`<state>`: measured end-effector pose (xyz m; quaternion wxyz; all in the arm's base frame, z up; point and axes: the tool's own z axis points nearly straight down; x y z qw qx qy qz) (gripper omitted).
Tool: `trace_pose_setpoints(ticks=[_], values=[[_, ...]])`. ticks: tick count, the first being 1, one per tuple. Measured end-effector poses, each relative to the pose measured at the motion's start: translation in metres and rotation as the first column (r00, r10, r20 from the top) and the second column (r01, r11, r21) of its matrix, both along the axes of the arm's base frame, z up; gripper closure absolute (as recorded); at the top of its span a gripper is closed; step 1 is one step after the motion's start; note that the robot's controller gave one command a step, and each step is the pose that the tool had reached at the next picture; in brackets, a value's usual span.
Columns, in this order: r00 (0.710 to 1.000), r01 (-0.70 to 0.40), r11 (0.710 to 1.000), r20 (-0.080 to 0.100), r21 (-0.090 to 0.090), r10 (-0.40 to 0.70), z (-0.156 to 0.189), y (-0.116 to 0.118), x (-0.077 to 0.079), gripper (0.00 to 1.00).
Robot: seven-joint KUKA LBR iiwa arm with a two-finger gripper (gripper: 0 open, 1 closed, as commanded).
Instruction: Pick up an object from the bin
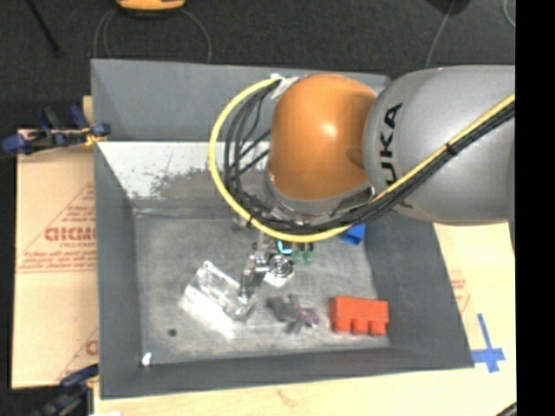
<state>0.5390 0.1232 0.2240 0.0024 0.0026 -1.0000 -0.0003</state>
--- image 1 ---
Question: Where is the clear plastic box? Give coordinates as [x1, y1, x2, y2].
[179, 259, 259, 341]

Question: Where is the grey metal bin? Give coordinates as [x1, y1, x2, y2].
[89, 58, 474, 399]

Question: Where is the blue block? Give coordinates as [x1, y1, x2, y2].
[340, 223, 367, 246]

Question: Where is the red toy brick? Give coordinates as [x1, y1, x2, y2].
[328, 295, 390, 337]

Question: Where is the brown cardboard board red print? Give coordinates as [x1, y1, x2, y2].
[10, 142, 101, 390]

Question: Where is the black cylinder on white bracket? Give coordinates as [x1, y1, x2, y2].
[262, 254, 297, 289]

